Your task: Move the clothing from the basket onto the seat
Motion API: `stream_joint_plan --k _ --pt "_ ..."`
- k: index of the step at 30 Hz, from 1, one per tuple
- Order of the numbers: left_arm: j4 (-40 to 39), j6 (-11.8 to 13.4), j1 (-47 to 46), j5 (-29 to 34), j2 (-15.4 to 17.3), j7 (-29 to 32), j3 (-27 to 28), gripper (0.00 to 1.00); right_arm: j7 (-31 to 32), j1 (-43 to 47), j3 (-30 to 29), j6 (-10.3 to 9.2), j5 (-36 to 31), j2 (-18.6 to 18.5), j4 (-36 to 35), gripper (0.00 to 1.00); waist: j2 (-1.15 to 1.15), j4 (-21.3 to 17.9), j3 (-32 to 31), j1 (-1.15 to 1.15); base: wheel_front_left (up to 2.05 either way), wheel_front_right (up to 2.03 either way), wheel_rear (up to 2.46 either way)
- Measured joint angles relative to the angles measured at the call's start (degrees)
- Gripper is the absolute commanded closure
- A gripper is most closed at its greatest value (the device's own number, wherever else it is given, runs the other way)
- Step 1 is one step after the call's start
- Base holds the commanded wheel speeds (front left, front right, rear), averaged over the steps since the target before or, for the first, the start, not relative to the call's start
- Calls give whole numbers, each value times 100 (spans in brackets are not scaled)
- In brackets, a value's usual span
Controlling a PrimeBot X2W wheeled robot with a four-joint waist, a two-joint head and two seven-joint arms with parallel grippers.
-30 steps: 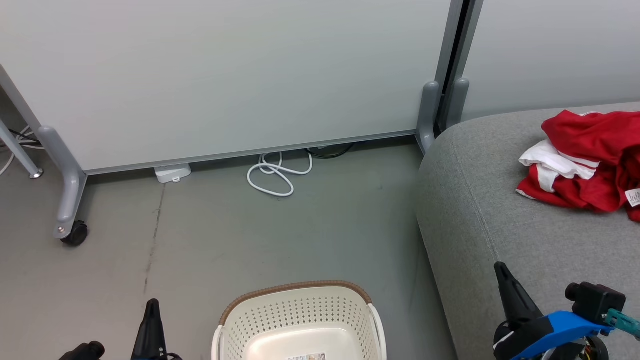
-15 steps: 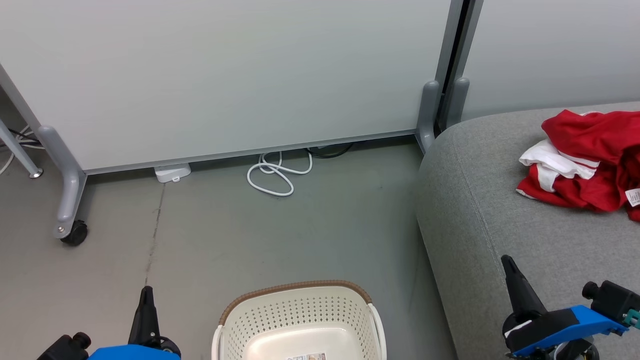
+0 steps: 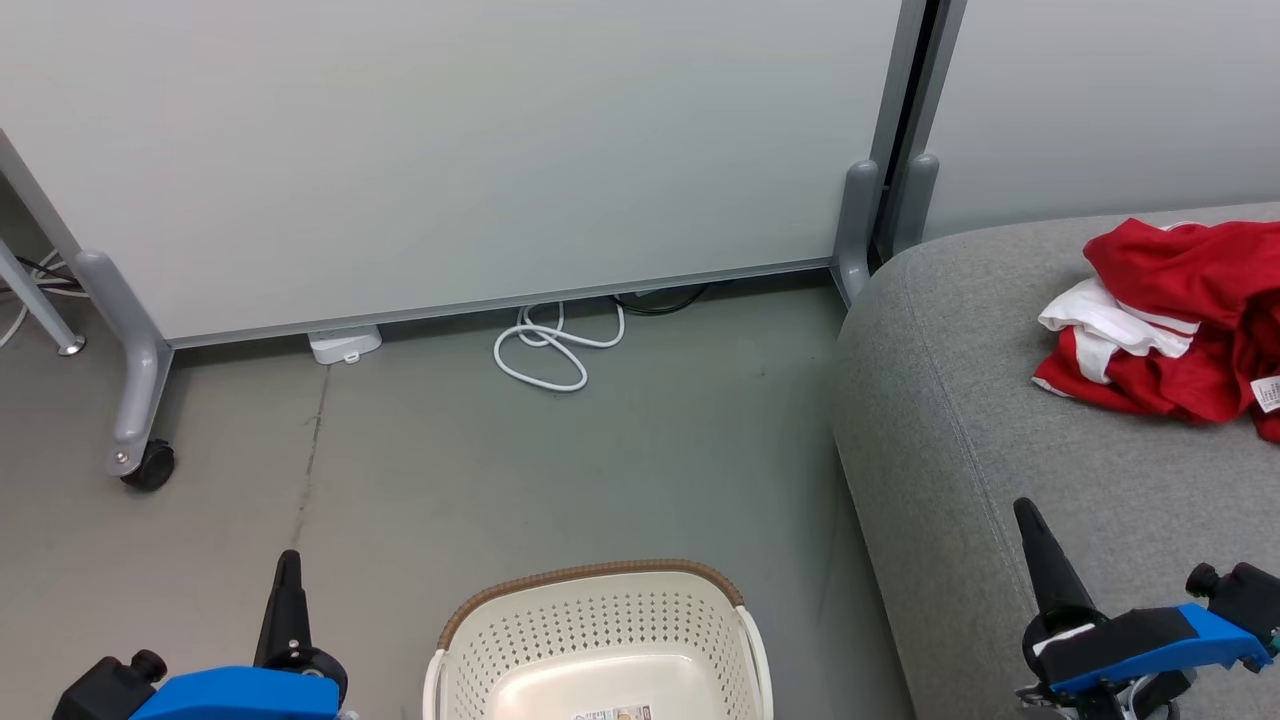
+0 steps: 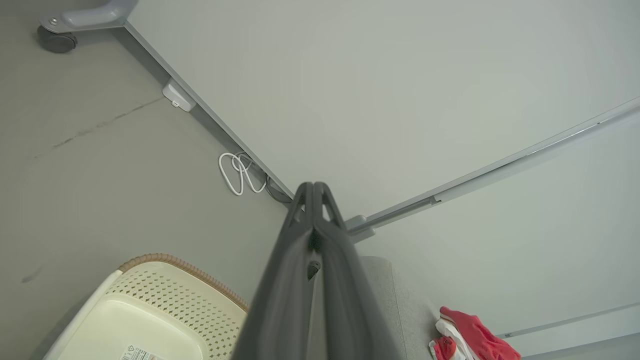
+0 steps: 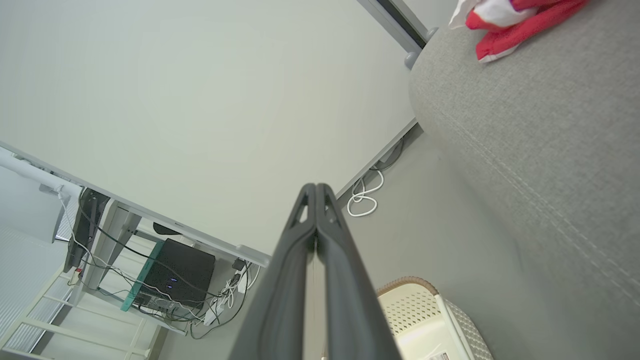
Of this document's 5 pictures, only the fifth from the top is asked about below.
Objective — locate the white power strip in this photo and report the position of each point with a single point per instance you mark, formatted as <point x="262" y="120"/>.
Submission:
<point x="212" y="314"/>

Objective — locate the teal metal frame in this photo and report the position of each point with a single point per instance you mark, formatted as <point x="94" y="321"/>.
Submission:
<point x="135" y="292"/>

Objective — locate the white desk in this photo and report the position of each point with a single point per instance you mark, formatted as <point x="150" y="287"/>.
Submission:
<point x="112" y="235"/>

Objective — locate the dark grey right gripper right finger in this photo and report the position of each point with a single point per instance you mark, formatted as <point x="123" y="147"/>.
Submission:
<point x="350" y="310"/>

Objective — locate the red garment with white lining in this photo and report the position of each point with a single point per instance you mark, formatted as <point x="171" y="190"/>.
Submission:
<point x="530" y="31"/>

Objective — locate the grey fabric sofa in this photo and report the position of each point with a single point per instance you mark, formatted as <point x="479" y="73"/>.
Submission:
<point x="525" y="175"/>

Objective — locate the beige perforated laundry basket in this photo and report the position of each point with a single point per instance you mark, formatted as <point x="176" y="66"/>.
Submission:
<point x="415" y="310"/>

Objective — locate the narrow white partition panel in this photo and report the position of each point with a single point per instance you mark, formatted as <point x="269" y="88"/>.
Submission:
<point x="440" y="10"/>

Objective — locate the wide white partition panel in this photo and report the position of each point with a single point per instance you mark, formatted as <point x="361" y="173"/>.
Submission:
<point x="200" y="100"/>

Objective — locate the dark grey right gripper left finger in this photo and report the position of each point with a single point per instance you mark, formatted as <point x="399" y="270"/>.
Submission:
<point x="280" y="310"/>

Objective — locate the red garment with white stripes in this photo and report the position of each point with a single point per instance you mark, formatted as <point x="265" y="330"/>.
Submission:
<point x="500" y="12"/>

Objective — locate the black computer tower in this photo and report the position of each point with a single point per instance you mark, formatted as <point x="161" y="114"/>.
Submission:
<point x="180" y="272"/>

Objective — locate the grey partition foot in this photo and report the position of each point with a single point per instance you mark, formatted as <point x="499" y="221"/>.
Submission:
<point x="417" y="52"/>

